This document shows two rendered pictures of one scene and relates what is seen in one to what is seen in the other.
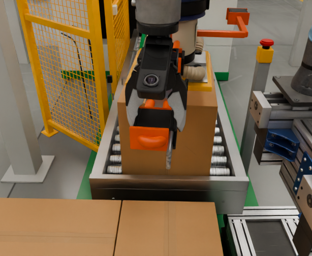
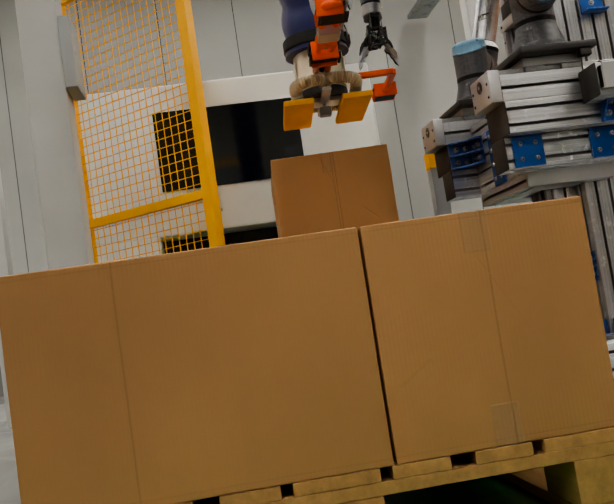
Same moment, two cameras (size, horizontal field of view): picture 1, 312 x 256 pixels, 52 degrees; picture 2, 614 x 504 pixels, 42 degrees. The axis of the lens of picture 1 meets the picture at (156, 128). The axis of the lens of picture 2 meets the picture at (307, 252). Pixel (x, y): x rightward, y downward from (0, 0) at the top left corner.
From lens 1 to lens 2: 1.97 m
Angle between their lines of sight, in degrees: 39
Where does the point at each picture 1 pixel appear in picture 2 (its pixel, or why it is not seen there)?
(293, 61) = not seen: hidden behind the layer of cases
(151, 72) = not seen: outside the picture
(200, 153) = (383, 212)
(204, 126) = (378, 173)
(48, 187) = not seen: hidden behind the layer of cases
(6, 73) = (84, 251)
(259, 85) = (442, 198)
